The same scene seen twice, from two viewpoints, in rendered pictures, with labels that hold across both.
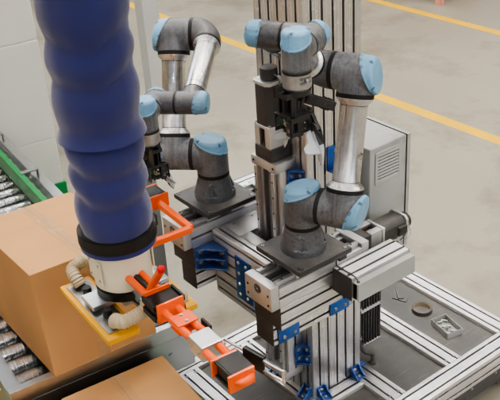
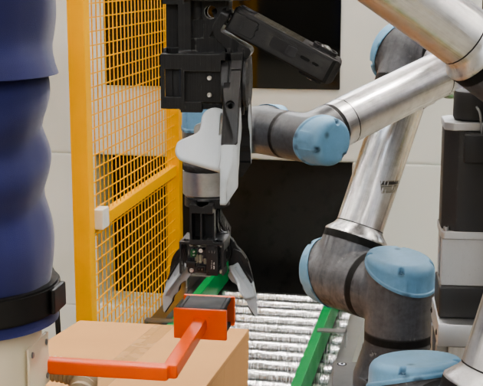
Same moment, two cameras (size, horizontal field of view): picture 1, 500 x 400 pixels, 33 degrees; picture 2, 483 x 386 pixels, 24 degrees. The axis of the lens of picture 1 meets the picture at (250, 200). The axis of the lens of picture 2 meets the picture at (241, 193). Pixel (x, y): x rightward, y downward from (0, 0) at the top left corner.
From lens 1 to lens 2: 1.72 m
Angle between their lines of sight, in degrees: 43
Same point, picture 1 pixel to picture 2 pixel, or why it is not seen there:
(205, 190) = (363, 364)
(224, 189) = not seen: hidden behind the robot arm
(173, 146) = (330, 254)
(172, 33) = (400, 43)
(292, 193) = (374, 364)
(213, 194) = not seen: hidden behind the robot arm
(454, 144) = not seen: outside the picture
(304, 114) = (206, 53)
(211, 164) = (379, 309)
